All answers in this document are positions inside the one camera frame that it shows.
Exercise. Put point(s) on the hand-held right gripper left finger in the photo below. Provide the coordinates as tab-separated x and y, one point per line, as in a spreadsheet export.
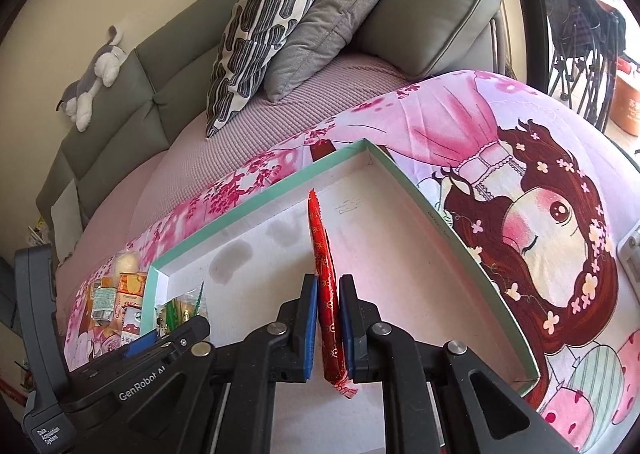
311	324

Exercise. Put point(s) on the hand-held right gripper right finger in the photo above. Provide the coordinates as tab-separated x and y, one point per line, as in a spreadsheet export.
347	329

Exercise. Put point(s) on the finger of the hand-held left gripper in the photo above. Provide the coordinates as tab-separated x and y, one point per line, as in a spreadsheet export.
185	331

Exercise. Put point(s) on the green clear biscuit packet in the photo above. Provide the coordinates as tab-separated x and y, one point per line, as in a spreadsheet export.
175	311

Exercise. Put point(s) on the red gold-patterned snack packet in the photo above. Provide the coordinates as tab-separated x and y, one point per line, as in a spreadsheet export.
327	279

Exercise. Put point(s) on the red white snack packet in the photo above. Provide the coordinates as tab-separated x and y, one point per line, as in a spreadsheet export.
131	324

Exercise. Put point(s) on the pink roll cake packet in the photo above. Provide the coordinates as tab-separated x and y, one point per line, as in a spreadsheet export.
107	344

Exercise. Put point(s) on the tan snack packet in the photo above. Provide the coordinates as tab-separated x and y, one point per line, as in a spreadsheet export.
131	286

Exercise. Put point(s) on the teal cardboard box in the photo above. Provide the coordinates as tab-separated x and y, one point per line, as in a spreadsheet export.
400	259

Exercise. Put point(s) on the green white barcode packet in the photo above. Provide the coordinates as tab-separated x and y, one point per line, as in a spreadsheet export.
104	304

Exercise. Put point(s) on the clear round bun packet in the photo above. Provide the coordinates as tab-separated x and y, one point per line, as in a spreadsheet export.
126	262

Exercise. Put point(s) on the pink textured sofa cover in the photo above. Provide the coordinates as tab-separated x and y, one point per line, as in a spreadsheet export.
240	144

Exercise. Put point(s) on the grey sofa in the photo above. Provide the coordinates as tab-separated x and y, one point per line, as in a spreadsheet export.
125	99

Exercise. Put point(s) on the pink printed blanket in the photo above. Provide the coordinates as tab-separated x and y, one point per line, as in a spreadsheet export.
500	134

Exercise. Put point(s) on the grey white plush toy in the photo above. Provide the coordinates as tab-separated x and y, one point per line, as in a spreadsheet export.
102	62

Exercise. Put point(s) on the white plastic object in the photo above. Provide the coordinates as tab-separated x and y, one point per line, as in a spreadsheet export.
631	254

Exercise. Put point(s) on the black white patterned pillow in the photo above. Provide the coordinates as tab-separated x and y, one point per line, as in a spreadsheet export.
260	34

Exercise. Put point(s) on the grey pillow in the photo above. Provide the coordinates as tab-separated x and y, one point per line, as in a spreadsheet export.
325	29

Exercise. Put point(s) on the orange container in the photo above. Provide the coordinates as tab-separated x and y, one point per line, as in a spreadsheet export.
627	99

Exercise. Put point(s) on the rack with dark clothes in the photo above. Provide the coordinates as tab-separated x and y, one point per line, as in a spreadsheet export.
580	19

